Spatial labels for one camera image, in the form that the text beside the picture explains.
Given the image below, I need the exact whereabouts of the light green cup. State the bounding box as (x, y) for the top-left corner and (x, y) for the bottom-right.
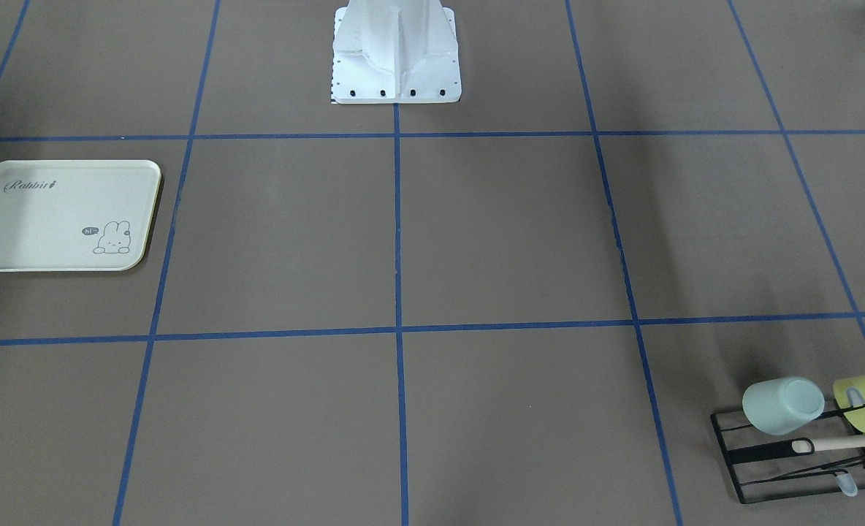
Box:
(742, 376), (826, 435)

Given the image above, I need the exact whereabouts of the cream rabbit tray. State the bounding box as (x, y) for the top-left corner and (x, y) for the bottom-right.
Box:
(0, 160), (162, 272)

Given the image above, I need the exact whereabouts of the black wire cup rack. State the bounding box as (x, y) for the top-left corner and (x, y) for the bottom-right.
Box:
(709, 386), (865, 505)

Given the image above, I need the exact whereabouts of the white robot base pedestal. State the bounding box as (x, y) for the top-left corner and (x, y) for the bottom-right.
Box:
(330, 1), (462, 104)

